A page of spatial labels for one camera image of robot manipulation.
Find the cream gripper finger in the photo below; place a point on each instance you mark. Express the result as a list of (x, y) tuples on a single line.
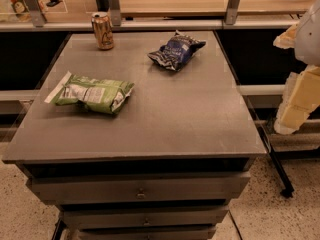
[(286, 40), (300, 98)]

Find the blue chip bag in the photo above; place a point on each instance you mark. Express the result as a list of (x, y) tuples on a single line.
[(177, 52)]

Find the grey drawer cabinet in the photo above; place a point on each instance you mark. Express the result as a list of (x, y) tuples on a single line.
[(193, 121)]

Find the middle drawer with handle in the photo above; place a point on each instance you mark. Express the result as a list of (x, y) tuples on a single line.
[(145, 217)]

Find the black metal stand leg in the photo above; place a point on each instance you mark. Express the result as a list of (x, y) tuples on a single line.
[(288, 190)]

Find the drawer with handle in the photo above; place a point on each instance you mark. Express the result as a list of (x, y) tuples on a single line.
[(145, 217), (139, 188)]

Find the wooden shelf unit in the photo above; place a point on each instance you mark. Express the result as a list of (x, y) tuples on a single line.
[(74, 15)]

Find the top drawer with handle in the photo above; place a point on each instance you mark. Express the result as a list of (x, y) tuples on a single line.
[(139, 188)]

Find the bottom drawer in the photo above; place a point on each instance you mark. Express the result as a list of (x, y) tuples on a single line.
[(151, 233)]

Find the small black object on shelf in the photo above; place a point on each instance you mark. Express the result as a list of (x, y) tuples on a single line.
[(52, 3)]

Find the orange soda can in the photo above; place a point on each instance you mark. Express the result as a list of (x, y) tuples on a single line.
[(101, 25)]

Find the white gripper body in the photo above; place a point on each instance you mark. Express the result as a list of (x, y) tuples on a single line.
[(309, 37)]

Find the green jalapeno chip bag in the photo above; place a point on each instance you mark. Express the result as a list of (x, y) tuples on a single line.
[(102, 96)]

